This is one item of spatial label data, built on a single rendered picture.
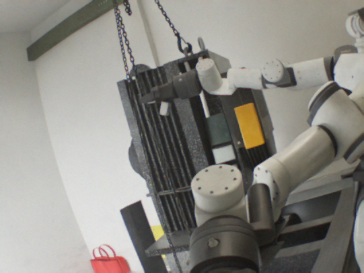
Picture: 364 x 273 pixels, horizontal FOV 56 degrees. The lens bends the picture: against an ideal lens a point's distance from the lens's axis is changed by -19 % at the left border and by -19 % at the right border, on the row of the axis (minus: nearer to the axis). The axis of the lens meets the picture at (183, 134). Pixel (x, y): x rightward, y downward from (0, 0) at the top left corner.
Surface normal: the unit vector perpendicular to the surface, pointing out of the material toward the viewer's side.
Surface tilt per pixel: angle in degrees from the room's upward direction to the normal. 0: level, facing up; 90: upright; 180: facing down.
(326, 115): 87
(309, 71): 89
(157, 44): 90
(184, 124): 90
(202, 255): 35
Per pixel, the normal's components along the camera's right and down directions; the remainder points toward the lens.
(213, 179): -0.22, -0.82
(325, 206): -0.47, 0.15
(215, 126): -0.29, 0.10
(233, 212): 0.11, 0.09
